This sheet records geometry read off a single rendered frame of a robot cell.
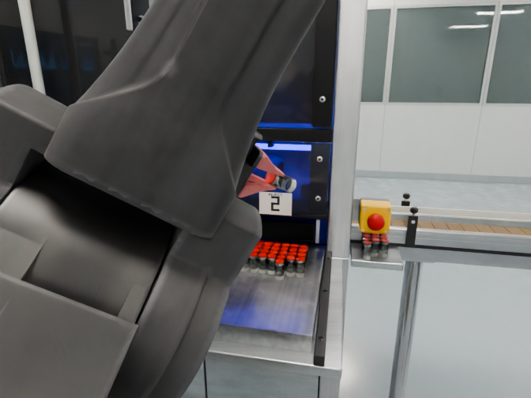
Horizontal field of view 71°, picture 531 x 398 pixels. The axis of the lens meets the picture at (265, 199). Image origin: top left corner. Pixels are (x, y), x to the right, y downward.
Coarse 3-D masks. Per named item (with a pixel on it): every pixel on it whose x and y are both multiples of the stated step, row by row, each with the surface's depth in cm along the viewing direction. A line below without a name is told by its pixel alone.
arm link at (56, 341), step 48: (48, 192) 13; (96, 192) 14; (0, 240) 12; (48, 240) 12; (96, 240) 13; (144, 240) 14; (0, 288) 10; (48, 288) 12; (96, 288) 12; (144, 288) 13; (0, 336) 10; (48, 336) 10; (96, 336) 11; (0, 384) 10; (48, 384) 10; (96, 384) 11
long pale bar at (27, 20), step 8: (24, 0) 87; (24, 8) 87; (24, 16) 88; (24, 24) 88; (32, 24) 89; (24, 32) 89; (32, 32) 89; (24, 40) 89; (32, 40) 89; (32, 48) 90; (32, 56) 90; (32, 64) 91; (40, 64) 92; (32, 72) 91; (40, 72) 92; (32, 80) 92; (40, 80) 92; (40, 88) 93
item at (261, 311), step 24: (312, 264) 94; (240, 288) 83; (264, 288) 83; (288, 288) 83; (312, 288) 83; (240, 312) 74; (264, 312) 74; (288, 312) 74; (312, 312) 74; (216, 336) 66; (240, 336) 65; (264, 336) 64; (288, 336) 63; (312, 336) 64
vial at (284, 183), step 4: (280, 176) 53; (284, 176) 54; (276, 180) 52; (280, 180) 53; (284, 180) 53; (288, 180) 54; (292, 180) 55; (272, 184) 53; (276, 184) 53; (280, 184) 53; (284, 184) 53; (288, 184) 54; (292, 184) 54; (280, 188) 54; (284, 188) 54; (288, 188) 54; (292, 188) 55; (288, 192) 55
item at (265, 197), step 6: (264, 192) 96; (270, 192) 96; (264, 198) 96; (270, 198) 96; (276, 198) 96; (282, 198) 96; (288, 198) 95; (264, 204) 97; (270, 204) 97; (282, 204) 96; (288, 204) 96; (264, 210) 97; (270, 210) 97; (282, 210) 96; (288, 210) 96
